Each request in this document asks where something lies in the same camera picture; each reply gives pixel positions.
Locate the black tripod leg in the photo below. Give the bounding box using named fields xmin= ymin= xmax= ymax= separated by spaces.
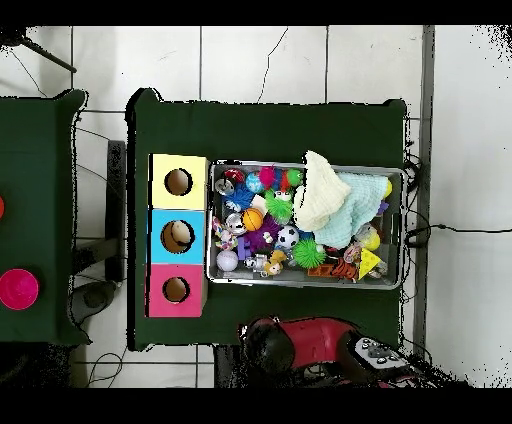
xmin=0 ymin=27 xmax=77 ymax=74

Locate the multicolour spiky caterpillar toy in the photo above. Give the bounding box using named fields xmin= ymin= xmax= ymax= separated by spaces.
xmin=257 ymin=165 xmax=304 ymax=193

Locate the yellow cheese wedge toy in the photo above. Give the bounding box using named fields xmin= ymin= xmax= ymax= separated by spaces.
xmin=357 ymin=246 xmax=383 ymax=281

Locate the black floor cable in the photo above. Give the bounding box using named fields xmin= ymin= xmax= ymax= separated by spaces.
xmin=405 ymin=223 xmax=512 ymax=249

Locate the silver mesh bin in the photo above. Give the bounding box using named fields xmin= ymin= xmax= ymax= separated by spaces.
xmin=206 ymin=158 xmax=408 ymax=290

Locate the black upright panel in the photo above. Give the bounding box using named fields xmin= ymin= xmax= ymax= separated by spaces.
xmin=105 ymin=139 xmax=127 ymax=283

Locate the orange basketball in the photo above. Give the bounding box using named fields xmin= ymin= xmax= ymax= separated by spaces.
xmin=241 ymin=206 xmax=265 ymax=232

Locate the blue spiky ball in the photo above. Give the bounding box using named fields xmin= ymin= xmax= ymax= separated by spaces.
xmin=223 ymin=182 xmax=257 ymax=211

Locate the green spiky monster with eyes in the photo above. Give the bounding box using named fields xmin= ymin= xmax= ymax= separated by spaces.
xmin=263 ymin=187 xmax=295 ymax=225

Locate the grey round base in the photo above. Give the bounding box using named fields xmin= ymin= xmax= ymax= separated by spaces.
xmin=71 ymin=279 xmax=117 ymax=325

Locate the silver robot toy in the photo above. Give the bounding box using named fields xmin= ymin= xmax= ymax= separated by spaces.
xmin=243 ymin=253 xmax=270 ymax=272

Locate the white baseball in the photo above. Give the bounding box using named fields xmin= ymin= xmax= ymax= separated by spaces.
xmin=215 ymin=249 xmax=240 ymax=272

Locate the light blue waffle cloth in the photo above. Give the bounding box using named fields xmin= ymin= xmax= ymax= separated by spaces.
xmin=313 ymin=171 xmax=390 ymax=250

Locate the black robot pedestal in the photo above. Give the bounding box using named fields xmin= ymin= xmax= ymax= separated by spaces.
xmin=213 ymin=344 xmax=249 ymax=388

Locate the cream waffle cloth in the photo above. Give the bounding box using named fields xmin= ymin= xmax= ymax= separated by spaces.
xmin=292 ymin=149 xmax=352 ymax=234

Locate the brown plush animal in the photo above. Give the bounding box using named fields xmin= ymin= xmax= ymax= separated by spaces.
xmin=261 ymin=249 xmax=289 ymax=278

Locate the wooden box with three holes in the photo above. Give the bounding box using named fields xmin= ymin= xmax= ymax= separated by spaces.
xmin=145 ymin=153 xmax=210 ymax=319

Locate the dark green side tablecloth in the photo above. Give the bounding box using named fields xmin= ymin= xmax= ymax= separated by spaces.
xmin=0 ymin=89 xmax=92 ymax=347

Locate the small soccer ball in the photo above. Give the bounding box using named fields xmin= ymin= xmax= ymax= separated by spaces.
xmin=276 ymin=225 xmax=300 ymax=249

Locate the pink bowl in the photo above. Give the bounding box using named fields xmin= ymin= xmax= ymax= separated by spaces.
xmin=0 ymin=268 xmax=40 ymax=311

